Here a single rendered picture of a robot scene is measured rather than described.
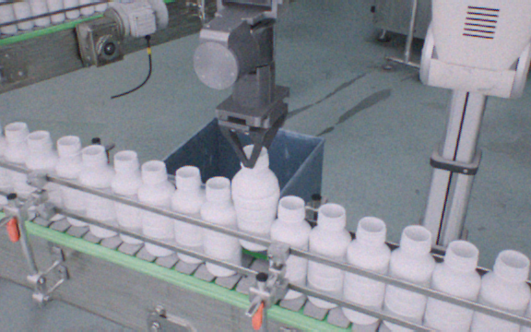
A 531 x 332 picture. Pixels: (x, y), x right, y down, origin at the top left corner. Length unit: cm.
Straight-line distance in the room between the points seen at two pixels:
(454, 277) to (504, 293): 6
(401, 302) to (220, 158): 89
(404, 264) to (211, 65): 37
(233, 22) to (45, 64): 159
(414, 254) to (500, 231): 207
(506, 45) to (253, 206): 65
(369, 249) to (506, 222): 215
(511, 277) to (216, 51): 45
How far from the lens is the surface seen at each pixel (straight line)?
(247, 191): 80
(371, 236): 77
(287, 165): 150
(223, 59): 64
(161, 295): 100
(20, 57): 215
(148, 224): 95
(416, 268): 79
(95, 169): 98
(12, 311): 247
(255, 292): 79
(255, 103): 73
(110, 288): 108
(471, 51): 125
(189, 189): 88
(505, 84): 128
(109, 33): 217
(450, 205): 147
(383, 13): 488
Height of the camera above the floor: 164
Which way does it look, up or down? 32 degrees down
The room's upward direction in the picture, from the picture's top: straight up
